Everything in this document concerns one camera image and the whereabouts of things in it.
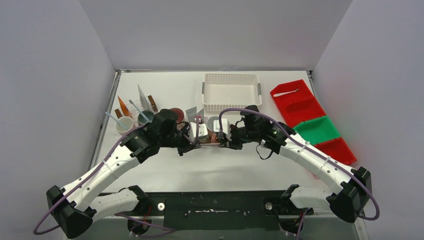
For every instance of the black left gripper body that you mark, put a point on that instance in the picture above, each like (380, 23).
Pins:
(185, 142)

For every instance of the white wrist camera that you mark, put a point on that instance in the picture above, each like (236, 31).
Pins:
(223, 126)
(198, 131)

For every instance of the black capped toothpaste tube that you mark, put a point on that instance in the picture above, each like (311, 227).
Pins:
(200, 115)

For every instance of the green plastic tray insert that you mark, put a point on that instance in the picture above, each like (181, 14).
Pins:
(317, 130)

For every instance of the orange capped toothpaste tube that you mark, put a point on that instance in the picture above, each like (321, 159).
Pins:
(191, 113)

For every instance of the red plastic organizer tray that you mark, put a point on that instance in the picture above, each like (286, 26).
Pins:
(302, 106)

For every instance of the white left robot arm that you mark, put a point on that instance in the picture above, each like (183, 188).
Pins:
(77, 205)

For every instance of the pink ghost pattern mug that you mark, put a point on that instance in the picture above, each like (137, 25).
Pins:
(179, 113)

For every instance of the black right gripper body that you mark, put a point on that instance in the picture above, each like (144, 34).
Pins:
(240, 135)

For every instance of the brown oval wooden tray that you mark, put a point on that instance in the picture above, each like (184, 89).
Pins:
(220, 137)

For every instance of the white blue toothbrush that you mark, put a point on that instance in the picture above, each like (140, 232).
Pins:
(140, 111)

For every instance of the pink mug white inside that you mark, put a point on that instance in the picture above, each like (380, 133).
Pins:
(128, 121)

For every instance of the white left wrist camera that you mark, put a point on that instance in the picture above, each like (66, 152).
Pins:
(198, 131)

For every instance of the white toothpaste tube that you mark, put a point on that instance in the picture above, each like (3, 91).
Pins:
(142, 98)

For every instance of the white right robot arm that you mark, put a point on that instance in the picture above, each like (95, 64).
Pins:
(348, 190)

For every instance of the orange-pink mug white inside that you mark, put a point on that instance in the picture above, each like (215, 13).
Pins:
(210, 126)

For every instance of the white pink toothbrush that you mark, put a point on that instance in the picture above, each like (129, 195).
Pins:
(280, 94)

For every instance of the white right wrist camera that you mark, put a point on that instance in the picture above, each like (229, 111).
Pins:
(223, 126)

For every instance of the light blue toothbrush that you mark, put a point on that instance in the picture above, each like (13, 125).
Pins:
(116, 120)

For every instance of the white perforated plastic basket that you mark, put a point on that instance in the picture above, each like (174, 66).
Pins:
(221, 91)

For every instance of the grey-green ceramic mug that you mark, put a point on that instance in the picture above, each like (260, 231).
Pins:
(141, 121)

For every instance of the wooden acrylic toothbrush holder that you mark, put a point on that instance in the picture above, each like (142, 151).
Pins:
(118, 112)

